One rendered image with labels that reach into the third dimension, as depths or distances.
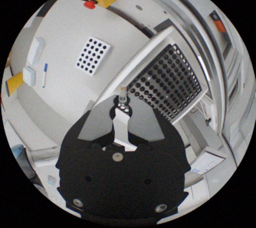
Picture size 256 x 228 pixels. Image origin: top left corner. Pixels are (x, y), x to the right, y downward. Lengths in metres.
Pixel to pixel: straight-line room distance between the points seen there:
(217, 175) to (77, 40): 2.08
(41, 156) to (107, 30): 0.55
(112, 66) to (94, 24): 0.19
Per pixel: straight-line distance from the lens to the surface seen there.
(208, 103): 0.39
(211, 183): 1.81
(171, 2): 0.17
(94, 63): 0.32
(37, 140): 3.31
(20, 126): 3.48
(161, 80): 0.23
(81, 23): 0.40
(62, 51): 0.43
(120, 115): 0.34
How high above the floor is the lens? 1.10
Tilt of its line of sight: 60 degrees down
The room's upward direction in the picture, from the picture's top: 175 degrees clockwise
